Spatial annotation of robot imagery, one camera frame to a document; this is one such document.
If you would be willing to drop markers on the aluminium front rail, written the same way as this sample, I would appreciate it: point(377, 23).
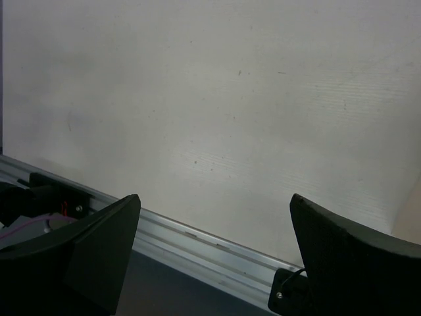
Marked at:
point(242, 273)

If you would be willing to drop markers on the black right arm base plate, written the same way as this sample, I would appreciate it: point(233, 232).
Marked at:
point(290, 294)

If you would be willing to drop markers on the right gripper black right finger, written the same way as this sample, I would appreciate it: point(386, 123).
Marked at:
point(353, 269)

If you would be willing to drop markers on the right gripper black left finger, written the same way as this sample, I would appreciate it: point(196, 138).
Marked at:
point(78, 269)

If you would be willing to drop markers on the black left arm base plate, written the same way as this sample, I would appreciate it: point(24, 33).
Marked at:
point(55, 196)

